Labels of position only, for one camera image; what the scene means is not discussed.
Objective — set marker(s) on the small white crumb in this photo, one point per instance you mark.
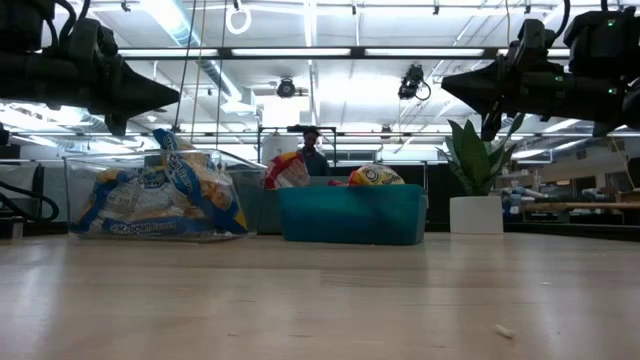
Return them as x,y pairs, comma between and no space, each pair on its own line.
503,330

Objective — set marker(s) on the black ceiling-mounted device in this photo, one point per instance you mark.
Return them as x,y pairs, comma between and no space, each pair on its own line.
412,82

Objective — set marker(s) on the clear plastic bin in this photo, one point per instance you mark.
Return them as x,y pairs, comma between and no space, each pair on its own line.
75,200

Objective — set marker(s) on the red Maruchan ramen pack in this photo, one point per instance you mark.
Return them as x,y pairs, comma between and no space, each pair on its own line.
287,171
337,182

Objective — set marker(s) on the orange Maruchan ramen pack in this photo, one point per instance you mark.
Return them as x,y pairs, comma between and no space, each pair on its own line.
375,175

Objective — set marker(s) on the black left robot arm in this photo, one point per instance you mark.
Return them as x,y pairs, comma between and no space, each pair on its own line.
30,75

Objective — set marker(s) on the small teal plastic bin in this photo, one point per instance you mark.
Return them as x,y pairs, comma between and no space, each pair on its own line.
352,215

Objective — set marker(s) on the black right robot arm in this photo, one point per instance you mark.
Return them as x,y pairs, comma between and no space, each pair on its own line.
600,45

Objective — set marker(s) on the wooden background table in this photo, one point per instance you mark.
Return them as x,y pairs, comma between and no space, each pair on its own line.
600,205

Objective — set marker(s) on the green artificial succulent plant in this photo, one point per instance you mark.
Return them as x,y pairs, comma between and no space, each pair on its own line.
475,160

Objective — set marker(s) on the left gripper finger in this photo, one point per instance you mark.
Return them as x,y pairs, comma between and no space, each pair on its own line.
140,106
142,85

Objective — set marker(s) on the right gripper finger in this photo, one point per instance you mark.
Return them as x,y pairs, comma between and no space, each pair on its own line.
485,102
480,77

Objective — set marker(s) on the person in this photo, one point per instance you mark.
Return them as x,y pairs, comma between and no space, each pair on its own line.
316,160

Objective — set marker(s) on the round black ceiling camera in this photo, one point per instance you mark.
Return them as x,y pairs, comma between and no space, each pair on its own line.
286,88

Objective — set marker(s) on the black overhead frame bar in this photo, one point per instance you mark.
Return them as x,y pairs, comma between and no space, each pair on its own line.
225,52

